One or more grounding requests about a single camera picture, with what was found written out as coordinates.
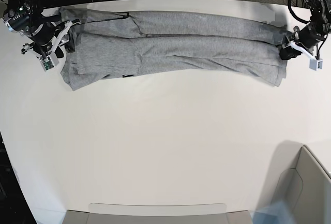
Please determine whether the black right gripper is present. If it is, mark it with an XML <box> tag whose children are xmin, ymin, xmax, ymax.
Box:
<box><xmin>21</xmin><ymin>14</ymin><xmax>81</xmax><ymax>59</ymax></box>

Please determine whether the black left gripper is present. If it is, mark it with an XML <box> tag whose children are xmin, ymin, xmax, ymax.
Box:
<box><xmin>279</xmin><ymin>24</ymin><xmax>327</xmax><ymax>61</ymax></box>

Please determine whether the grey T-shirt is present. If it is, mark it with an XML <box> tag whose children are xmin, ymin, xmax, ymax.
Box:
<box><xmin>59</xmin><ymin>8</ymin><xmax>288</xmax><ymax>90</ymax></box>

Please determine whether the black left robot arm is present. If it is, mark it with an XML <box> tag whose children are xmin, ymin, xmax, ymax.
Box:
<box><xmin>279</xmin><ymin>0</ymin><xmax>330</xmax><ymax>61</ymax></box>

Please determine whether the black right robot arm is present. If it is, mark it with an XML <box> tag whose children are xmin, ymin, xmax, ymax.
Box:
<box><xmin>3</xmin><ymin>0</ymin><xmax>80</xmax><ymax>63</ymax></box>

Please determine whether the beige bin at right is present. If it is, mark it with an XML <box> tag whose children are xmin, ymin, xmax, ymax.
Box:
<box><xmin>271</xmin><ymin>146</ymin><xmax>330</xmax><ymax>223</ymax></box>

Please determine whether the beige bin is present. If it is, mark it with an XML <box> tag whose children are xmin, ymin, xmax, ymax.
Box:
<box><xmin>63</xmin><ymin>203</ymin><xmax>253</xmax><ymax>223</ymax></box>
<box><xmin>271</xmin><ymin>146</ymin><xmax>330</xmax><ymax>223</ymax></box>

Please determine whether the blue translucent plastic sheet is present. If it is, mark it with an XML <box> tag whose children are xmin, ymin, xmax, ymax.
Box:
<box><xmin>251</xmin><ymin>201</ymin><xmax>296</xmax><ymax>224</ymax></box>

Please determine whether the beige bin at bottom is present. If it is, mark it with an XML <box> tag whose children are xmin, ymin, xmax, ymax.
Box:
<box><xmin>63</xmin><ymin>203</ymin><xmax>253</xmax><ymax>223</ymax></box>

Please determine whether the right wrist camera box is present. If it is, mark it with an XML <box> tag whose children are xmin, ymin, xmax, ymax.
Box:
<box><xmin>39</xmin><ymin>56</ymin><xmax>59</xmax><ymax>71</ymax></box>

